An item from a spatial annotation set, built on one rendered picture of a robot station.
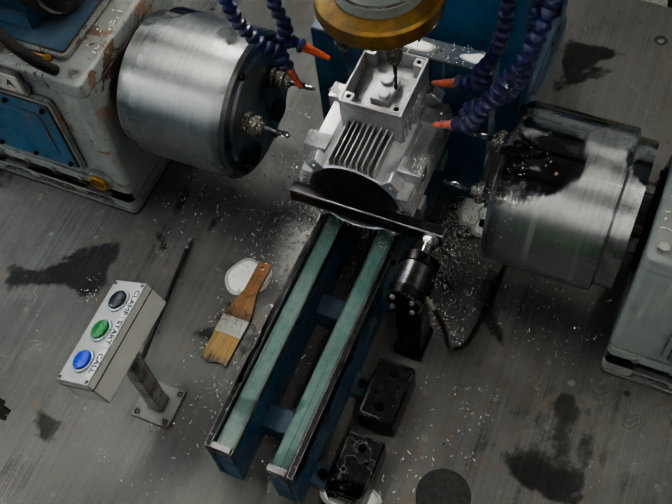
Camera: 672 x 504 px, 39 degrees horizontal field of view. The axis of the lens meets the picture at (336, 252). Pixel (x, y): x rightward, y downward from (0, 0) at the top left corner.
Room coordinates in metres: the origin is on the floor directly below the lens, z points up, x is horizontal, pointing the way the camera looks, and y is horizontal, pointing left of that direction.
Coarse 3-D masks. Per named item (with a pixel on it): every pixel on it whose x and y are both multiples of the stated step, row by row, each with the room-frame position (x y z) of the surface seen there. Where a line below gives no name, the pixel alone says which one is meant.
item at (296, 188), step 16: (304, 192) 0.83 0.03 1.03; (320, 192) 0.82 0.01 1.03; (320, 208) 0.81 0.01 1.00; (336, 208) 0.80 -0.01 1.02; (352, 208) 0.79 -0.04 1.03; (368, 208) 0.78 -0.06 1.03; (384, 208) 0.78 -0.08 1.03; (384, 224) 0.76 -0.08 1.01; (400, 224) 0.75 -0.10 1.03; (416, 224) 0.74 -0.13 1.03; (432, 224) 0.74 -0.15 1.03; (432, 240) 0.71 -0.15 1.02
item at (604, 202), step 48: (528, 144) 0.76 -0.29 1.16; (576, 144) 0.74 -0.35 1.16; (624, 144) 0.73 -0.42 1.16; (480, 192) 0.75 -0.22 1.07; (528, 192) 0.70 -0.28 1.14; (576, 192) 0.68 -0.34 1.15; (624, 192) 0.67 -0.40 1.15; (528, 240) 0.65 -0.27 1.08; (576, 240) 0.63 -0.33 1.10; (624, 240) 0.61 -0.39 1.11
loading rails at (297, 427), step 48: (432, 192) 0.91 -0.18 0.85; (336, 240) 0.81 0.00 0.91; (384, 240) 0.79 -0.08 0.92; (288, 288) 0.72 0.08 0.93; (384, 288) 0.72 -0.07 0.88; (288, 336) 0.64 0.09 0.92; (336, 336) 0.63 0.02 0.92; (240, 384) 0.57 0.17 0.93; (336, 384) 0.55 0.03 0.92; (240, 432) 0.50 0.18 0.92; (288, 432) 0.49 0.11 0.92; (288, 480) 0.42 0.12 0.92
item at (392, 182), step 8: (352, 72) 1.01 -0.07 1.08; (432, 88) 0.94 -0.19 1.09; (440, 88) 0.95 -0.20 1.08; (432, 96) 0.93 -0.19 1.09; (440, 96) 0.93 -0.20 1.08; (432, 104) 0.93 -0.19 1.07; (312, 152) 0.86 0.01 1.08; (320, 152) 0.86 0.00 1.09; (312, 160) 0.84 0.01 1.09; (320, 160) 0.84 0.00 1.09; (312, 168) 0.84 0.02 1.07; (392, 176) 0.79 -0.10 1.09; (384, 184) 0.78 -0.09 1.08; (392, 184) 0.78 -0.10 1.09; (400, 184) 0.78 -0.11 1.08; (392, 192) 0.78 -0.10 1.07; (392, 232) 0.78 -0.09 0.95
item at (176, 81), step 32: (160, 32) 1.08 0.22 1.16; (192, 32) 1.07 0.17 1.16; (224, 32) 1.06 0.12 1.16; (128, 64) 1.05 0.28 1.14; (160, 64) 1.02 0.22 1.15; (192, 64) 1.01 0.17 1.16; (224, 64) 0.99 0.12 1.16; (256, 64) 1.02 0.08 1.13; (128, 96) 1.01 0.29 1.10; (160, 96) 0.98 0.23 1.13; (192, 96) 0.97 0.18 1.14; (224, 96) 0.95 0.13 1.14; (256, 96) 1.00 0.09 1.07; (128, 128) 1.00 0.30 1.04; (160, 128) 0.96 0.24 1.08; (192, 128) 0.94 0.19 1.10; (224, 128) 0.92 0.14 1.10; (256, 128) 0.94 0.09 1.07; (192, 160) 0.93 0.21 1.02; (224, 160) 0.90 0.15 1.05; (256, 160) 0.95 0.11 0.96
